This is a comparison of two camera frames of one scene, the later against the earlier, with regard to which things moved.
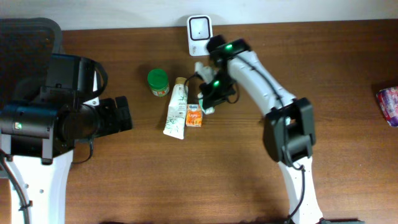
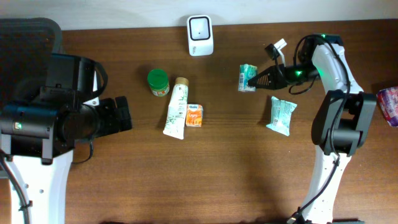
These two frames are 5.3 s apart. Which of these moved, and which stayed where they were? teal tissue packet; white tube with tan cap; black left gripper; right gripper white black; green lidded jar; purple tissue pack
Moved: teal tissue packet; right gripper white black
Stayed: white tube with tan cap; black left gripper; green lidded jar; purple tissue pack
